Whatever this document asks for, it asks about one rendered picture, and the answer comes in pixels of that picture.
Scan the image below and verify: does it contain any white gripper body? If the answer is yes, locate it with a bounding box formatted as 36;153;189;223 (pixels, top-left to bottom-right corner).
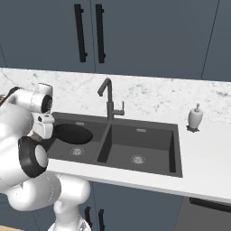
32;121;56;141

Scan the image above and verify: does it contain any black frying pan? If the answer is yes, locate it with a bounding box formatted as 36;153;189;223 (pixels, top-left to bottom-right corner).
52;123;94;145

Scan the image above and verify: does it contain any dark grey double sink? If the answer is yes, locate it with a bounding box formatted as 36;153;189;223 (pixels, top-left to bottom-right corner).
44;111;184;179

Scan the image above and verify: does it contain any dark grey tap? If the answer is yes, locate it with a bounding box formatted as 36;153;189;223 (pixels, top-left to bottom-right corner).
97;77;126;122

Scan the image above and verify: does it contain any dark blue lower cupboard door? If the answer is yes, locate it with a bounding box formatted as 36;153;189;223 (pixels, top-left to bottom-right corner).
89;180;185;231
0;192;96;231

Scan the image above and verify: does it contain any dark blue cupboard door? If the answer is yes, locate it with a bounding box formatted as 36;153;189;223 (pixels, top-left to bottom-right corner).
0;0;97;74
90;0;220;81
200;0;231;83
89;180;185;231
0;192;96;231

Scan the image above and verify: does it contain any dark blue upper cupboard door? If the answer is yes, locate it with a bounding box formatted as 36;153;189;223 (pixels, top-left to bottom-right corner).
90;0;220;81
200;0;231;83
0;0;97;74

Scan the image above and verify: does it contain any white soap dispenser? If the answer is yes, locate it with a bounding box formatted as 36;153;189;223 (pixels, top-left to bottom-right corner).
186;103;205;133

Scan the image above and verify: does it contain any grey dishwasher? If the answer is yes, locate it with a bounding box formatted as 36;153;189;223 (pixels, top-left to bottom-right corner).
173;194;231;231

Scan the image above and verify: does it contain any black lower cupboard handle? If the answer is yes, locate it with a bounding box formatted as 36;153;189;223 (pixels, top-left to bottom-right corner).
83;206;93;230
97;208;106;231

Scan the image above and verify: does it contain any black cupboard handle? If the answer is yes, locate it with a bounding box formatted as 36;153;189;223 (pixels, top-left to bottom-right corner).
83;206;93;230
73;3;88;63
97;208;106;231
95;3;107;64

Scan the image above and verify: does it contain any black upper cupboard handle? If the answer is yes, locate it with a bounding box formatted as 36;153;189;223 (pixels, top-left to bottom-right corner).
73;3;88;63
95;3;107;64

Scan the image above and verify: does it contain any black dishwasher handle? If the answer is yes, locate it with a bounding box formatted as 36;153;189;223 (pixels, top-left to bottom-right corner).
189;197;231;214

